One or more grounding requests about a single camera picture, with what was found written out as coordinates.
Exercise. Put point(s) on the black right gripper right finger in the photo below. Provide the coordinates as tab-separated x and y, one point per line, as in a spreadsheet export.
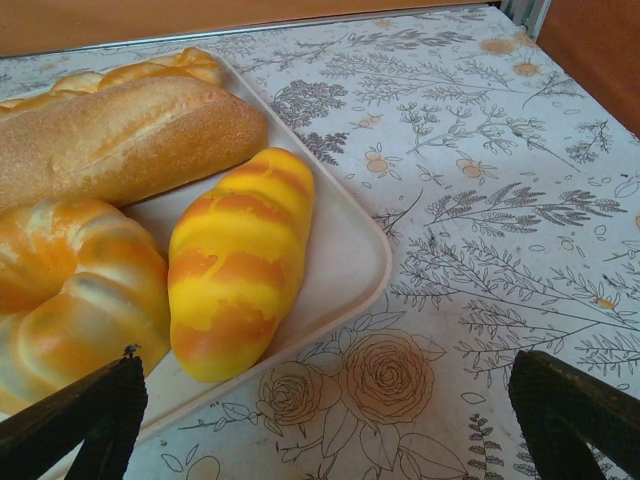
550	400

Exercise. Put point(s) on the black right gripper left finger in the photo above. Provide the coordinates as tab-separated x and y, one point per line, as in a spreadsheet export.
115	400

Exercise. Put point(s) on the aluminium frame post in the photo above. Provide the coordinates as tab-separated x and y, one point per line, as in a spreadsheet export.
525	15

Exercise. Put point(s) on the beige square tray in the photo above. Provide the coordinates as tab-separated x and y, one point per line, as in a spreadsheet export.
340	250

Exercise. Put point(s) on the orange white fake croissant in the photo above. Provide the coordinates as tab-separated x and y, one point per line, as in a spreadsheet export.
75	300

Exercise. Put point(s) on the yellow striped fake bread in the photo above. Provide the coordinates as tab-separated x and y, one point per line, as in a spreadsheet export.
240	270

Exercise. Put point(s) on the sandy fake baguette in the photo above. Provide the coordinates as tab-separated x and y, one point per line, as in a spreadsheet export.
125	135

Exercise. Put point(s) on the floral patterned tablecloth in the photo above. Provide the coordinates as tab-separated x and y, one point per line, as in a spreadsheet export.
475	225

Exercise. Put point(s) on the braided orange fake bread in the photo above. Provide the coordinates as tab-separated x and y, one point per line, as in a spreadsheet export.
190	62

